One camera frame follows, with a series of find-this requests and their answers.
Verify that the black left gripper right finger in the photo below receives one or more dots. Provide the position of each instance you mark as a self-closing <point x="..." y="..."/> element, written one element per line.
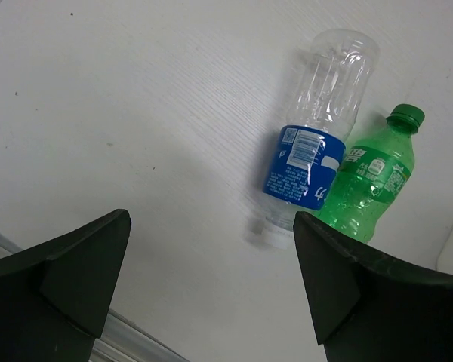
<point x="367" y="305"/>

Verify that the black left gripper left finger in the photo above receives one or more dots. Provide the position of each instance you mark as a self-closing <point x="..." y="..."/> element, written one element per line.
<point x="56" y="286"/>

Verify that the clear bottle blue label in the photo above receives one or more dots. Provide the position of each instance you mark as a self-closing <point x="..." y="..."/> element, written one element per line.
<point x="311" y="144"/>

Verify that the green plastic soda bottle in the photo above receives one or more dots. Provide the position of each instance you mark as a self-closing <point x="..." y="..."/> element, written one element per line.
<point x="372" y="174"/>

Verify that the aluminium table rail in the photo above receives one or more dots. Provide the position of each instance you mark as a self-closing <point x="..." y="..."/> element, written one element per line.
<point x="60" y="301"/>

